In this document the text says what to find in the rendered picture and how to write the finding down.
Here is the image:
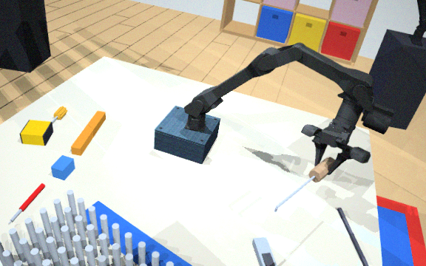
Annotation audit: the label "blue tape strip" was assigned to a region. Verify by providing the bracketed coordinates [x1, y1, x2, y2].
[92, 201, 192, 266]

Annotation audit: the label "yellow ribbed screwdriver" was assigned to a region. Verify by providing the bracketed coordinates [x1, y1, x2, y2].
[52, 106, 67, 123]

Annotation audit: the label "orange rectangular bar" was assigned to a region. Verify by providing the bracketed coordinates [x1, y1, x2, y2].
[71, 111, 106, 156]

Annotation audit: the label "red-handled tool with grey metal tip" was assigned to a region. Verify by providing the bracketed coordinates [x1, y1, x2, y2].
[9, 183, 46, 224]

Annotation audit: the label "brown wooden tool handle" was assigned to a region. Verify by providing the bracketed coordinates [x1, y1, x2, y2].
[274, 157, 335, 212]

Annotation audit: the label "yellow box with black ends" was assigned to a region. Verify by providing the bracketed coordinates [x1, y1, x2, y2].
[20, 120, 54, 146]

